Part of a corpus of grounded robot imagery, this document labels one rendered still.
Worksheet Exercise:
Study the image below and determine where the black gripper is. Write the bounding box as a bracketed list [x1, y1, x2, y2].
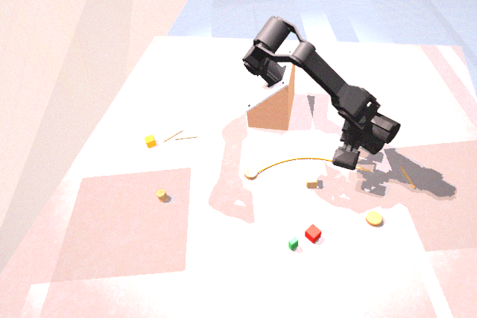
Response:
[332, 123, 364, 171]

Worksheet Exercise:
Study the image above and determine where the small yellow block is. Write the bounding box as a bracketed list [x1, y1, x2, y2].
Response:
[145, 135, 157, 148]

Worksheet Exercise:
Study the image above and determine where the yellow round disc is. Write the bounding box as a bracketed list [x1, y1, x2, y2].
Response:
[366, 211, 382, 226]

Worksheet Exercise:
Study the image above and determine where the round wooden button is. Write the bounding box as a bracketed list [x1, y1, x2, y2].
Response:
[244, 167, 258, 179]

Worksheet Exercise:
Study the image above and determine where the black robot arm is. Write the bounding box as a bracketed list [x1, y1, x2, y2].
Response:
[242, 16, 401, 155]

